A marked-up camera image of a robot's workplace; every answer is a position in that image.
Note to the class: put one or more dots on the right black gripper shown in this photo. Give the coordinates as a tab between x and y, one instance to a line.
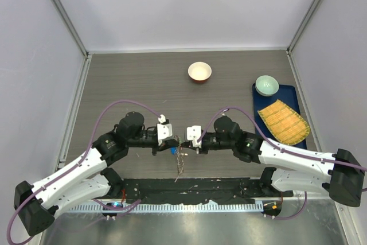
203	150

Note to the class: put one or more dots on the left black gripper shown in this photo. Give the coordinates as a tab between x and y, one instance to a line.
168	143

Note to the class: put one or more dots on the blue tag key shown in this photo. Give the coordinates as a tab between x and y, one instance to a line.
173	150

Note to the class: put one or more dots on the large metal keyring disc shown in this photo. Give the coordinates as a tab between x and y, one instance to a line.
179	157

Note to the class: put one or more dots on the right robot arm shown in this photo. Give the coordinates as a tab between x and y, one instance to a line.
338	175

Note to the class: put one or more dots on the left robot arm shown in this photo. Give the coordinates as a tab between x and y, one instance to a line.
89	176

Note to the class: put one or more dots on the red white bowl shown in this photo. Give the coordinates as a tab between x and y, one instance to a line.
199	72

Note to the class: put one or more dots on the yellow woven mat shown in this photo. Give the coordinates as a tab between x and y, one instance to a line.
284	123

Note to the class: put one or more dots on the light green bowl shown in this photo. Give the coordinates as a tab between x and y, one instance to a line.
266	85

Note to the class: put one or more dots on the blue tray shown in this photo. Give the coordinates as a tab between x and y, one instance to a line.
286	94

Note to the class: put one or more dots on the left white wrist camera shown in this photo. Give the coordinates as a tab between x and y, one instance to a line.
164	130

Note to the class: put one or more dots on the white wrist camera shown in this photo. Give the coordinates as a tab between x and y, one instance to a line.
164	130
192	135

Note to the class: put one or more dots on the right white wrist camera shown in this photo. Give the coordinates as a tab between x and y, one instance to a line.
192	135

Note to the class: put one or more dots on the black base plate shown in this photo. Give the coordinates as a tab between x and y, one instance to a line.
194	191

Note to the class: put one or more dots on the white cable duct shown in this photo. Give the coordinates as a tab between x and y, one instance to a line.
211	206

